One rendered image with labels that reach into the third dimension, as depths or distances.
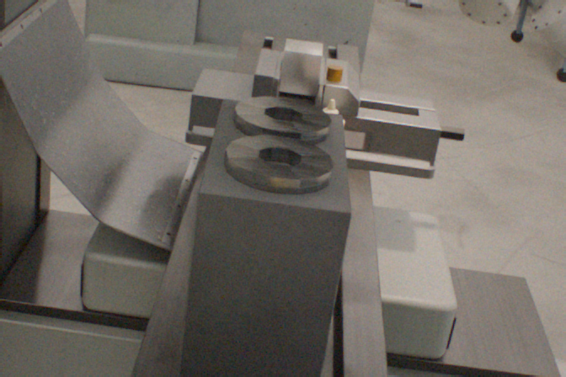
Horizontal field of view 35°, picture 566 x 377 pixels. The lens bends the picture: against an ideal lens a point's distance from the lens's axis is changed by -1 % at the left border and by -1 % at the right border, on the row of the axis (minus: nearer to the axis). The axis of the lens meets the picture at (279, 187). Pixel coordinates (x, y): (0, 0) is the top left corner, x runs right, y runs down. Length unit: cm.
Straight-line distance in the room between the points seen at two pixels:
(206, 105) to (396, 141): 26
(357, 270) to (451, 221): 236
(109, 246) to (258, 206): 54
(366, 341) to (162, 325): 20
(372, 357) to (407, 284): 36
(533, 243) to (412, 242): 204
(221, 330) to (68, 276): 59
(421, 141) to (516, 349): 32
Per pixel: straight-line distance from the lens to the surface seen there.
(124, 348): 126
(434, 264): 130
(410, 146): 128
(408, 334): 123
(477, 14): 107
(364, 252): 106
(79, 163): 120
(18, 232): 138
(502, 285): 149
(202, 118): 127
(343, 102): 125
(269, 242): 72
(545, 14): 113
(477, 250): 321
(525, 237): 339
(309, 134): 82
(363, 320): 93
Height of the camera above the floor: 142
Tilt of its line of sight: 25 degrees down
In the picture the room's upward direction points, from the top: 8 degrees clockwise
